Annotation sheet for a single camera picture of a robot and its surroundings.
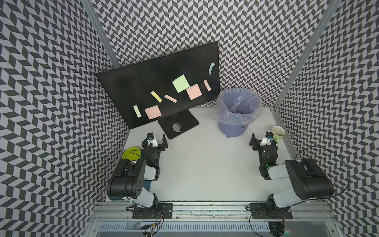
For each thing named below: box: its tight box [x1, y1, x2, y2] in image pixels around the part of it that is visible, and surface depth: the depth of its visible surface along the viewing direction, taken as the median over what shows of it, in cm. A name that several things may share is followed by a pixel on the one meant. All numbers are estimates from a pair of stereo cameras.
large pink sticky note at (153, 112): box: [144, 104, 163, 120], surface depth 86 cm
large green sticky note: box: [171, 74, 190, 94], surface depth 80 cm
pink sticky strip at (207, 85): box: [203, 79, 212, 92], surface depth 90 cm
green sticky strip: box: [132, 104, 142, 119], surface depth 81 cm
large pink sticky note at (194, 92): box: [186, 83, 203, 101], surface depth 87 cm
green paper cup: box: [271, 125, 286, 142], surface depth 93 cm
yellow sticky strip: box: [150, 90, 163, 104], surface depth 80 cm
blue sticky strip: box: [208, 62, 216, 75], surface depth 82 cm
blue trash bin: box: [214, 87, 263, 138], surface depth 90 cm
